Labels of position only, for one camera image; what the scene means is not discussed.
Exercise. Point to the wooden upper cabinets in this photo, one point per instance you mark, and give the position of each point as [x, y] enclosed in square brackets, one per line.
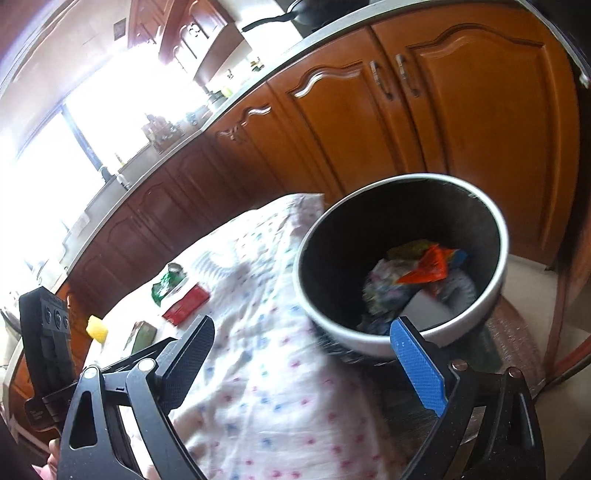
[194, 32]

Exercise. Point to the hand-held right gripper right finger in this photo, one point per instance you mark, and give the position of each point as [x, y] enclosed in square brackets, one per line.
[415, 364]

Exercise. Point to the silver foil snack wrapper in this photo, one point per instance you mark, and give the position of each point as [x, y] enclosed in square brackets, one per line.
[385, 286]

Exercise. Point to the white paper box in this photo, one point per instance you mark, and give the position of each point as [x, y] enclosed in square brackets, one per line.
[429, 311]

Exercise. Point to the clear bubble wrap sheet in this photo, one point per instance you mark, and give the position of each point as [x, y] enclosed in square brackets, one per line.
[512, 350]

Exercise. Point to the person's left hand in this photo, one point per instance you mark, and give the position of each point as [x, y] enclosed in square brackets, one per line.
[54, 451]

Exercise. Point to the white foam fruit net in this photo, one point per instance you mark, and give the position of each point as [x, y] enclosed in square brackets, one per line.
[461, 288]

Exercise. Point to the white dotted tablecloth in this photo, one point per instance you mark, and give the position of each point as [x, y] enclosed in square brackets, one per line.
[268, 369]

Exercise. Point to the wooden lower cabinets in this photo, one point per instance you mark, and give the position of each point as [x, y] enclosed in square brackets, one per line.
[461, 106]

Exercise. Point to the green crushed can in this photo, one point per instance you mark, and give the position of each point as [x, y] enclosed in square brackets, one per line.
[168, 281]

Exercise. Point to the green drink carton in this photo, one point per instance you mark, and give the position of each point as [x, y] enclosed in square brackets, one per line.
[142, 336]

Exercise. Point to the black wok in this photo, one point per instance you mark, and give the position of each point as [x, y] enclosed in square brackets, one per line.
[295, 9]

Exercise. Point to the grey kitchen countertop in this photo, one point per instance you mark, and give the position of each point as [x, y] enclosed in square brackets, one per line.
[258, 78]

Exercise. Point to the white rimmed black trash bin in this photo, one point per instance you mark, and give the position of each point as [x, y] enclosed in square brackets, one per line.
[351, 240]

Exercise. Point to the kitchen window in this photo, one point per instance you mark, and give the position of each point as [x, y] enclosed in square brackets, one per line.
[69, 138]

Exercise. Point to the yellow foam fruit net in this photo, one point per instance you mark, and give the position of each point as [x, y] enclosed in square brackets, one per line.
[97, 328]

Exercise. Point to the red snack wrapper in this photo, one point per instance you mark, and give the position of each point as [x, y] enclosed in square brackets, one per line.
[427, 267]

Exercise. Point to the green cup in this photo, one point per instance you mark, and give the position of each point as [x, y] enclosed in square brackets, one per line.
[226, 92]

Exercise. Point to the wooden knife rack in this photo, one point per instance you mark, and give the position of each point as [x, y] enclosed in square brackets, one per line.
[161, 134]

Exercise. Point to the yellow snack wrapper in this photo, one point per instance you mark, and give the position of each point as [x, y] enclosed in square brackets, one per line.
[411, 249]

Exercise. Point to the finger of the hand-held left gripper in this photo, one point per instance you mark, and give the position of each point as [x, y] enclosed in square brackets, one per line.
[134, 360]

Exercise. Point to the wooden cabinets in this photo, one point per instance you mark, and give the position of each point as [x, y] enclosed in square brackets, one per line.
[194, 32]
[461, 106]

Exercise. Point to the red paper carton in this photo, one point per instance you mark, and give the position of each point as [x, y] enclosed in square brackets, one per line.
[184, 304]

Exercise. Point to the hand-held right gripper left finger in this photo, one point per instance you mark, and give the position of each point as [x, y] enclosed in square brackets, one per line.
[189, 355]

